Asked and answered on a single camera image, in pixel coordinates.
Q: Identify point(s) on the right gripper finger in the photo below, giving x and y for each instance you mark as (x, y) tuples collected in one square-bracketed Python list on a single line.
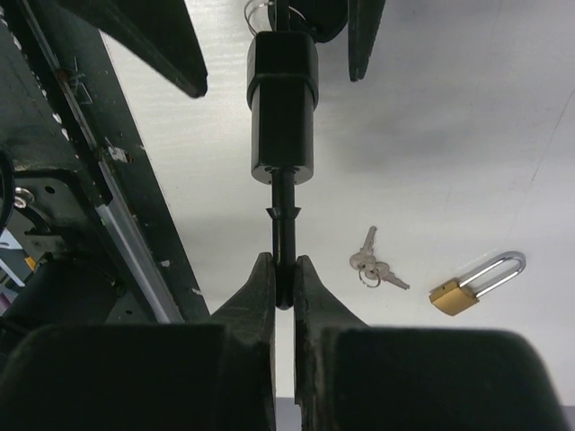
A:
[(351, 376), (214, 375)]

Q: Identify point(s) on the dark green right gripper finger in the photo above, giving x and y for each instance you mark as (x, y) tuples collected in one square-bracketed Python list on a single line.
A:
[(364, 18), (158, 32)]

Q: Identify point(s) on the keys of black padlock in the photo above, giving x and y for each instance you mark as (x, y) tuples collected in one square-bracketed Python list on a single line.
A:
[(322, 20)]

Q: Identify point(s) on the black padlock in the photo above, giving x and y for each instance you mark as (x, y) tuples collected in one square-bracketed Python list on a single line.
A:
[(282, 94)]

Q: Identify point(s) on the silver keys of long padlock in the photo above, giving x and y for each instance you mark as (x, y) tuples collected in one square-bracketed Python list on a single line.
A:
[(372, 273)]

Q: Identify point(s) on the long shackle brass padlock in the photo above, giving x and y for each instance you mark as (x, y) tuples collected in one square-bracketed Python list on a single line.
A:
[(461, 293)]

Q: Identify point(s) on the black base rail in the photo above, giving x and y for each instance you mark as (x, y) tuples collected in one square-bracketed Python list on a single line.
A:
[(78, 191)]

